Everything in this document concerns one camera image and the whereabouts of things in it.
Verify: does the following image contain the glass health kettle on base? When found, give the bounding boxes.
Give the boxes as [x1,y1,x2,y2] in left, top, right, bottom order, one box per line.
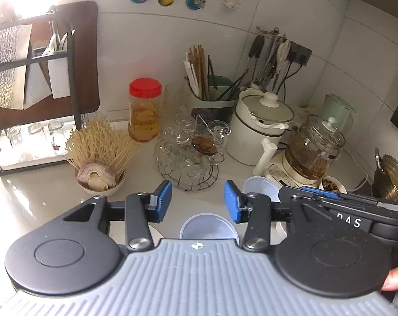
[264,114,345,187]

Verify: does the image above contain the black dish rack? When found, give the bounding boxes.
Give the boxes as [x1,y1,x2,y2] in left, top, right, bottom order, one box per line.
[0,7,82,176]

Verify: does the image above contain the steel wok with lid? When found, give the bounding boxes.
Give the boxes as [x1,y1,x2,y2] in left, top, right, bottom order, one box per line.
[372,148,398,205]

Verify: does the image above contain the white ceramic bowl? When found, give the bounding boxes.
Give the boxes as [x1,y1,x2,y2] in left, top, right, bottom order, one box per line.
[275,222,287,239]

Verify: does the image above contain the green chopstick holder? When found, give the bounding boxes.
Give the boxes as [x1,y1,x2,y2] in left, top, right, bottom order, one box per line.
[183,45,246,123]

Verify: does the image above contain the red lid plastic jar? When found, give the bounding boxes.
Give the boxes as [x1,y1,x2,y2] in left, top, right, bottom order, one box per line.
[127,78,163,143]

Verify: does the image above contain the bowl with noodles and garlic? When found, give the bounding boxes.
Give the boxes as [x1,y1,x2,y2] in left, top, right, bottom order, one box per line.
[65,114,140,196]

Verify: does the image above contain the black wall socket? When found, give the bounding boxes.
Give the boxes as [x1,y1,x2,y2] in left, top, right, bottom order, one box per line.
[287,42,312,66]

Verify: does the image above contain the person right hand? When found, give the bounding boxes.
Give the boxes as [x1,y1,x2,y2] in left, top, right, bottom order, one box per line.
[381,263,398,292]

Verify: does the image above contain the hanging utensils rack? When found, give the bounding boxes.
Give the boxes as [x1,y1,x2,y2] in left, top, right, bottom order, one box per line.
[249,26,292,91]

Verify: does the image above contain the leaf pattern plate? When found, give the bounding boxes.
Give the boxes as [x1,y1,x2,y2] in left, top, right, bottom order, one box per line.
[109,221,164,245]

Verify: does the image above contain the translucent plastic bowl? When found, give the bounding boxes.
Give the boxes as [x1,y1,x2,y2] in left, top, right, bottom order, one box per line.
[179,213,240,245]
[242,176,280,203]

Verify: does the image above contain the white electric cooking pot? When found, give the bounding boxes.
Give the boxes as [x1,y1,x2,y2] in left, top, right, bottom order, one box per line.
[227,88,294,166]

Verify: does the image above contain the brown cutting board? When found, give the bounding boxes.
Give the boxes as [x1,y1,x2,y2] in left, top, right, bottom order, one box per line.
[0,1,100,129]

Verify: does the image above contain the patterned cup with dregs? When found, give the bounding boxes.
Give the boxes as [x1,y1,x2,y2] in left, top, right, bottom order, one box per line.
[319,175,347,194]

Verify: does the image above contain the wire rack with glass cups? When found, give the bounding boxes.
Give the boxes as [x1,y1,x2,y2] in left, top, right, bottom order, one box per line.
[153,106,231,191]

